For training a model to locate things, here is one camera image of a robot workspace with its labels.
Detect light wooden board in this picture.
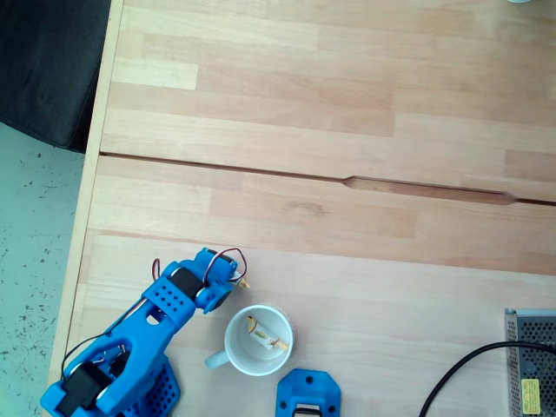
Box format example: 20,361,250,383
80,234,556,417

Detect metal mesh power supply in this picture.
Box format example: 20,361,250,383
503,308,556,417

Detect thick black power cable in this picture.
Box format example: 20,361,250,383
419,341,556,417

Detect white mug with black print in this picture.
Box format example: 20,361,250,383
203,304,296,377

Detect black upholstered seat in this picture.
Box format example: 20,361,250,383
0,0,113,153

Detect blue post base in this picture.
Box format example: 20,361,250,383
276,368,342,417

